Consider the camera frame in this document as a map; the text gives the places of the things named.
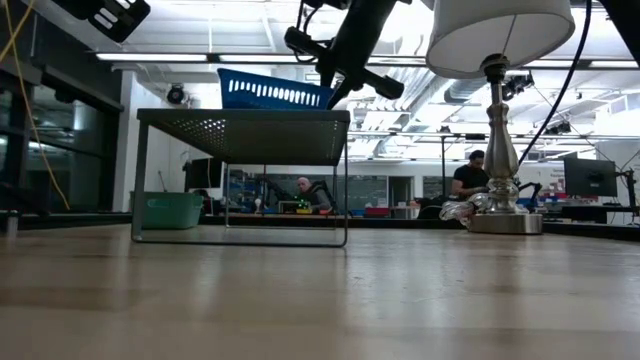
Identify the black aluminium table frame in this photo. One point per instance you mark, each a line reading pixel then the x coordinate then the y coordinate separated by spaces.
pixel 400 223

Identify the overhead light bar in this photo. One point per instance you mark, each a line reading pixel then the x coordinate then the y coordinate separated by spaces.
pixel 150 57

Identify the silver lamp with white shade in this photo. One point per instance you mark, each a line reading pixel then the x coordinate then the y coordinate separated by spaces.
pixel 500 35

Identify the grey perforated metal shelf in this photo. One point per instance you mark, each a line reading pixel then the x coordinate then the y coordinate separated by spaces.
pixel 250 135

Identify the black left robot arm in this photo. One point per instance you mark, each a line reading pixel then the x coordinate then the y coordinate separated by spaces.
pixel 115 17

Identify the pink plastic tray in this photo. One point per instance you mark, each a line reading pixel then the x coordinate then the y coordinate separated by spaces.
pixel 377 211

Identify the person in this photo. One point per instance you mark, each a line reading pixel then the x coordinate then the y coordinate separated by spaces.
pixel 470 180
pixel 312 192

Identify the blue perforated plastic basket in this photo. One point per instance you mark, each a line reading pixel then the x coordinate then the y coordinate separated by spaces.
pixel 275 92

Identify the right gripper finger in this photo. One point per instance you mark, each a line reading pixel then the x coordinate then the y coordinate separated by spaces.
pixel 305 42
pixel 380 85

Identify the background black robot arm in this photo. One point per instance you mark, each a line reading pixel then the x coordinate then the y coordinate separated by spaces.
pixel 277 190

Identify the black ceiling camera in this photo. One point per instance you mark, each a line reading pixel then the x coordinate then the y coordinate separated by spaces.
pixel 176 94

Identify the black monitor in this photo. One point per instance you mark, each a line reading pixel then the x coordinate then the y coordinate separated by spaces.
pixel 204 174
pixel 590 177

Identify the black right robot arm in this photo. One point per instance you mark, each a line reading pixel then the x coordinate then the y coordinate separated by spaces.
pixel 625 25

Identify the green plastic bin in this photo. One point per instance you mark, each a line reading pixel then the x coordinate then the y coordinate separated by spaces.
pixel 170 212

